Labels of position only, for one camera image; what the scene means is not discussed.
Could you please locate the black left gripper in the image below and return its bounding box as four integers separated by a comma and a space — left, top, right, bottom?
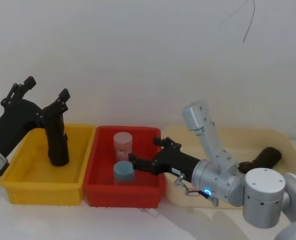
0, 76, 71, 161

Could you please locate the dark brown bottle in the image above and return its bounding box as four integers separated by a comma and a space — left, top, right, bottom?
238, 146, 282, 174
45, 113, 71, 167

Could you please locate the yellow plastic bin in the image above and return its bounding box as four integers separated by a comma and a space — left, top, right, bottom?
0, 123, 97, 207

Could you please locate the clear jar pink lid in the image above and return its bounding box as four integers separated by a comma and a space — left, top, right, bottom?
113, 132, 134, 163

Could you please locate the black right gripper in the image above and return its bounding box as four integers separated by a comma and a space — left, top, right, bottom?
128, 136, 204, 181

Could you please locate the clear jar blue lid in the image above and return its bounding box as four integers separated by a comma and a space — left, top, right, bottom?
112, 160, 135, 186

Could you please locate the cream plastic tray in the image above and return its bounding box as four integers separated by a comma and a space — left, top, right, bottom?
161, 124, 296, 211

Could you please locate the thin wrist cable silver plug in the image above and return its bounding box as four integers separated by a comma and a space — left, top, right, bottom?
173, 173, 214, 201

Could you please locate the red plastic bin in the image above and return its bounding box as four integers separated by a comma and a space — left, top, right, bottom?
82, 125, 167, 209

